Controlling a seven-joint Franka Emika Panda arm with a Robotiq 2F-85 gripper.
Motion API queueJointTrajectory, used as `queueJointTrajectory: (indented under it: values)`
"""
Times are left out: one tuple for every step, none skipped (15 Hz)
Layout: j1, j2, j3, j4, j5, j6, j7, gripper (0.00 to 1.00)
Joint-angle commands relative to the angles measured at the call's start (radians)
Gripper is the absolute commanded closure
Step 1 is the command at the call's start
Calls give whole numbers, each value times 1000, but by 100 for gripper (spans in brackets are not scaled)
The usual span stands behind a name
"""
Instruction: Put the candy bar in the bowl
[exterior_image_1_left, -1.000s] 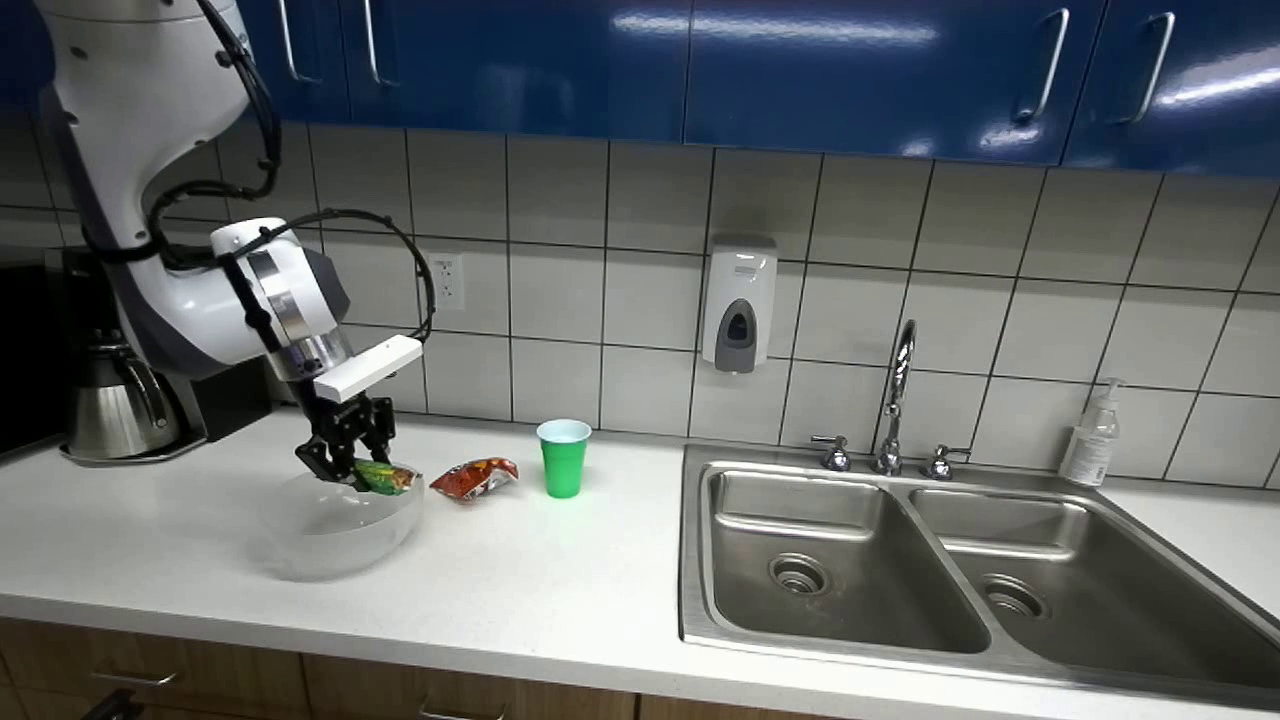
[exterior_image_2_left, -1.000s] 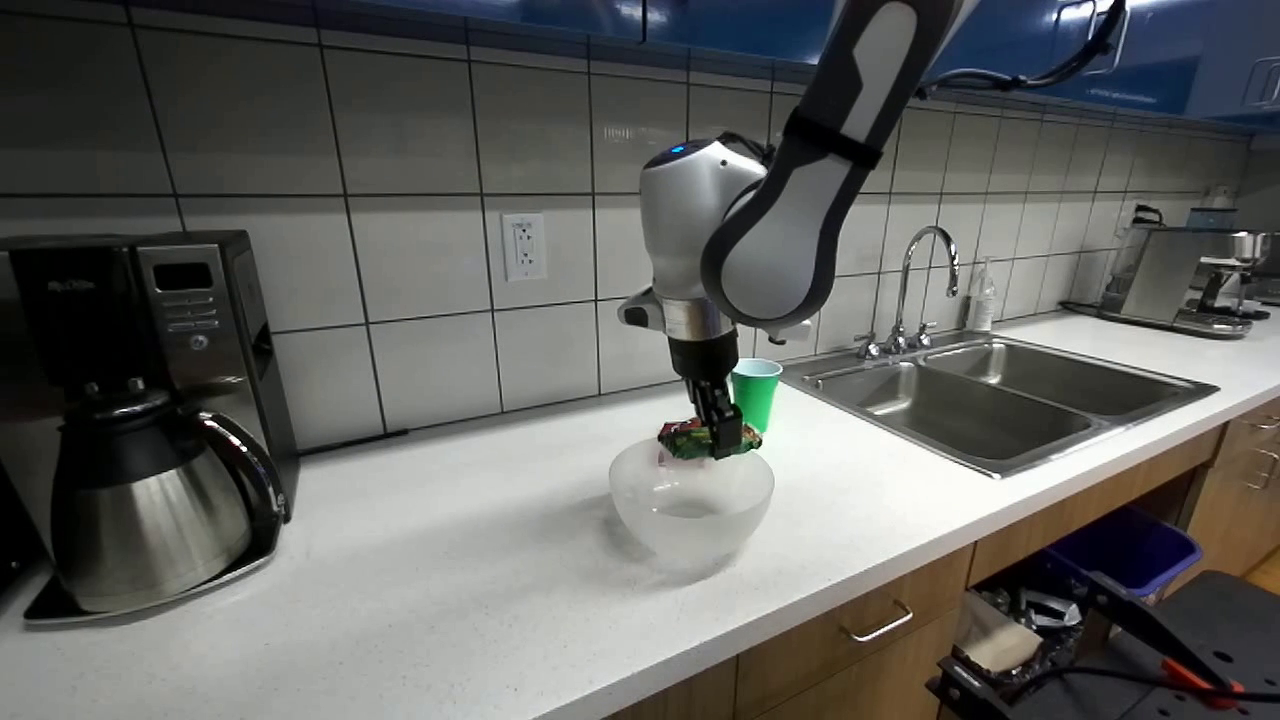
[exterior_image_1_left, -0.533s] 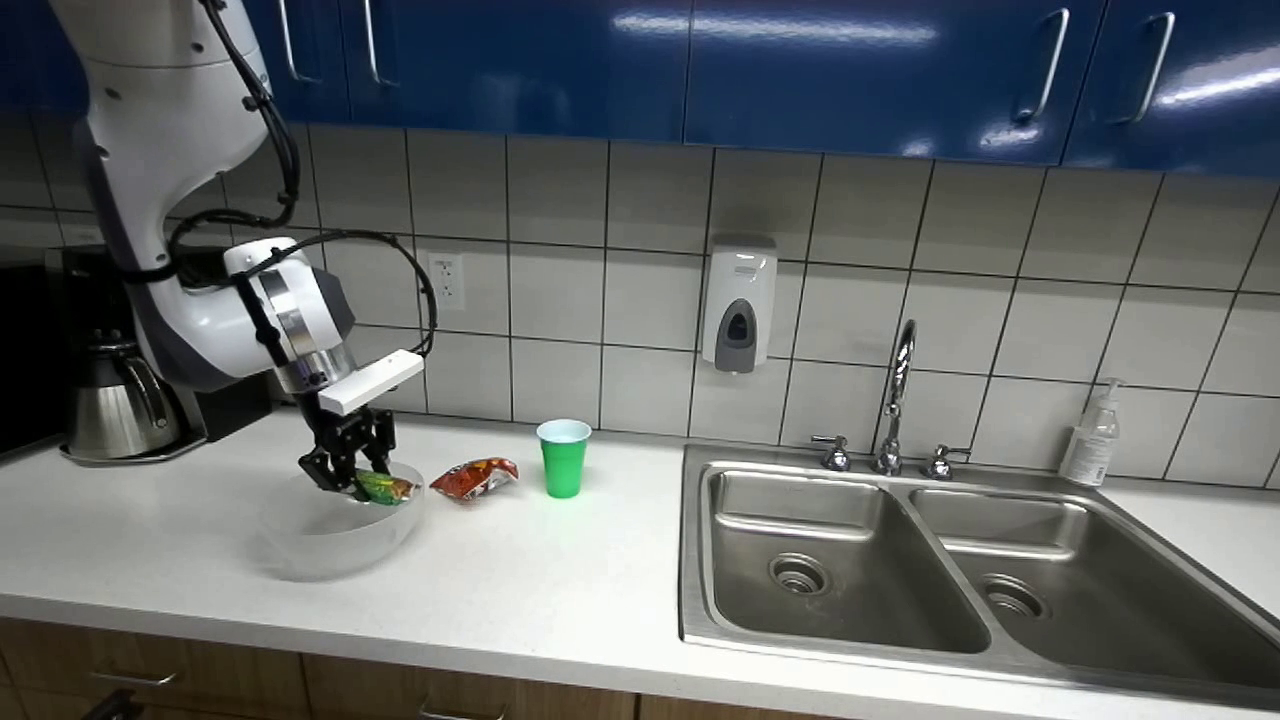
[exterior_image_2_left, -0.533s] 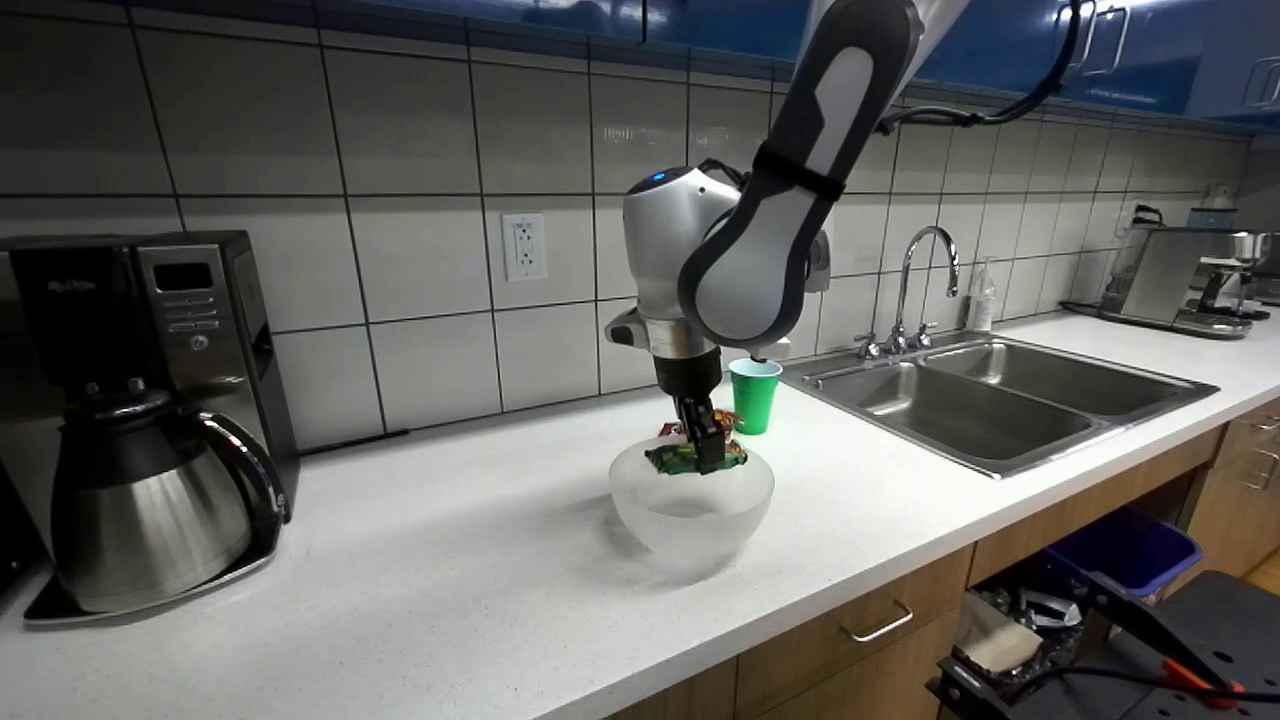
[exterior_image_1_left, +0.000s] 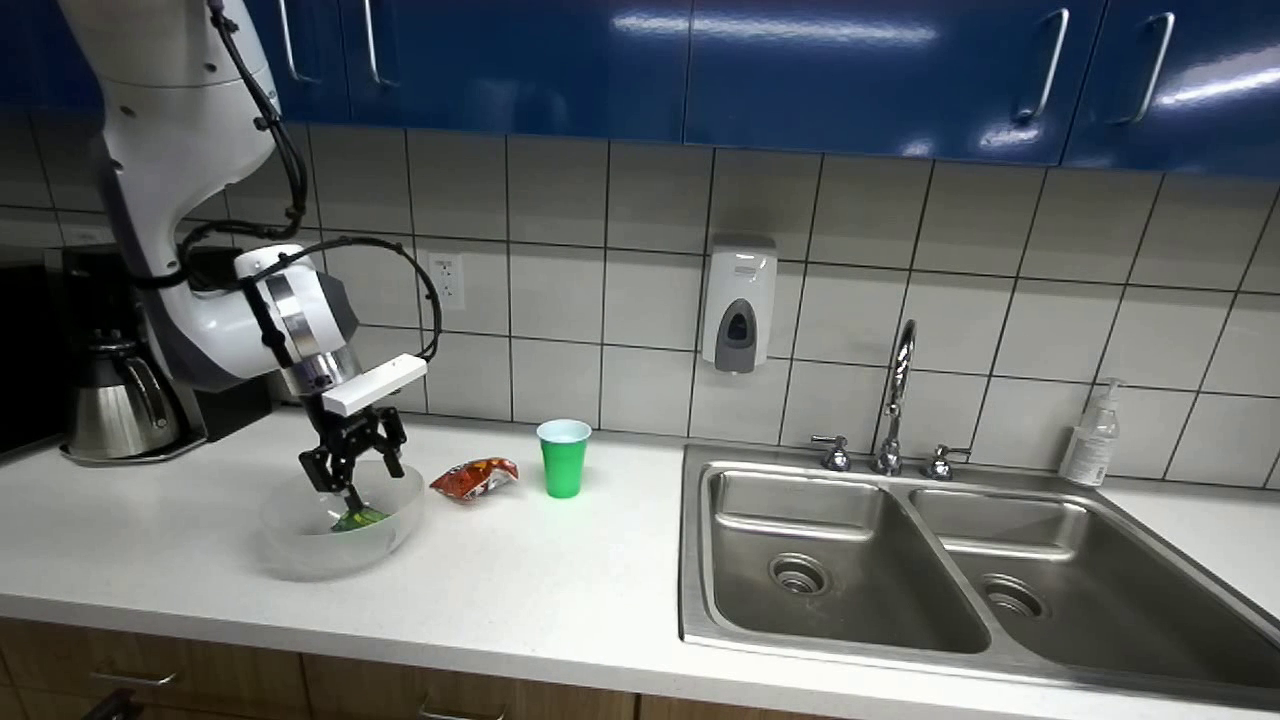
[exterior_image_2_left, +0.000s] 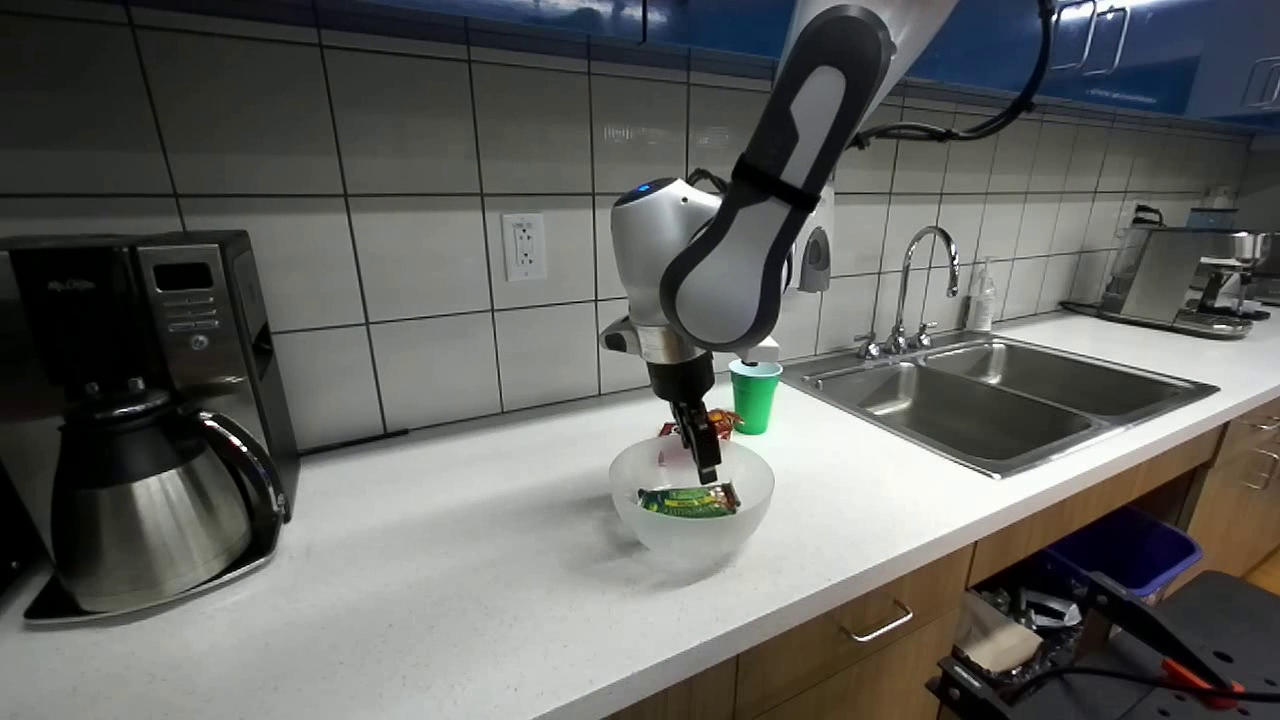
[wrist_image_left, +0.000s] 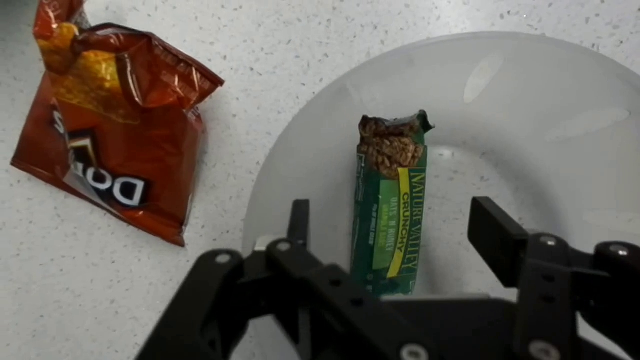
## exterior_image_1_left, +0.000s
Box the wooden lower cabinet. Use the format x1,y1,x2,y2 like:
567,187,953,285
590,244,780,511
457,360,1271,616
0,610,834,720

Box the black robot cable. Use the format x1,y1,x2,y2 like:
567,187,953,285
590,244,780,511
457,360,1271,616
168,0,447,366

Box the stainless double sink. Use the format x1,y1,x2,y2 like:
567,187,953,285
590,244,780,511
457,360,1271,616
676,445,1280,710

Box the green plastic cup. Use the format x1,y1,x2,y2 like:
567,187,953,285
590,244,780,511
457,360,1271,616
534,416,597,505

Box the blue upper cabinet door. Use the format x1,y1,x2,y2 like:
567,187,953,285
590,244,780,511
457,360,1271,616
685,0,1104,173
1066,0,1280,182
237,0,342,133
327,0,701,142

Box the black coffee maker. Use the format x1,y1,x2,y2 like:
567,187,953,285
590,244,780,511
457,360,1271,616
51,244,275,468

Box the white wall soap dispenser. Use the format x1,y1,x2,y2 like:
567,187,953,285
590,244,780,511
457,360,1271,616
695,234,780,377

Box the white wall outlet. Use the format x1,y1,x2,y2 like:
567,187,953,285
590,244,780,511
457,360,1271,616
419,250,474,317

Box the steel coffee carafe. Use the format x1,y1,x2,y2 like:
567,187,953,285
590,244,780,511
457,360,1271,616
59,332,203,468

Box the clear plastic bowl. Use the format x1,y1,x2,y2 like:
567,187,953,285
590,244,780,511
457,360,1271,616
255,459,434,585

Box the clear soap pump bottle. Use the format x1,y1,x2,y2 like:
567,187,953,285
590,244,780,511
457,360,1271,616
1058,377,1126,493

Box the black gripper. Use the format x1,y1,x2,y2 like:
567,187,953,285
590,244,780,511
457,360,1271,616
296,397,413,518

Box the black appliance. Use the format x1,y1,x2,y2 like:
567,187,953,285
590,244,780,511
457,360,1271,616
0,256,72,462

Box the chrome faucet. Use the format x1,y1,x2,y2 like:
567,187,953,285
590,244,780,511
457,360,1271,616
874,317,920,474

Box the green candy bar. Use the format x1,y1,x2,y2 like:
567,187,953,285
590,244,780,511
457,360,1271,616
327,499,392,537

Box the chrome faucet handle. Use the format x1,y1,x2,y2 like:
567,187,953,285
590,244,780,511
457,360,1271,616
812,430,855,474
920,439,976,484

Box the silver cabinet door handle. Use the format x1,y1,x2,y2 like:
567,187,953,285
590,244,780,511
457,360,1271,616
356,0,392,90
1014,5,1077,133
1126,9,1180,133
273,0,303,87

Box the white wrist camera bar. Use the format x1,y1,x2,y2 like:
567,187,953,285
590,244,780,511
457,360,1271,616
318,350,436,419

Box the red snack packet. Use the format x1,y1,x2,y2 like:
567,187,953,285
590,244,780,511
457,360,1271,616
429,454,526,508

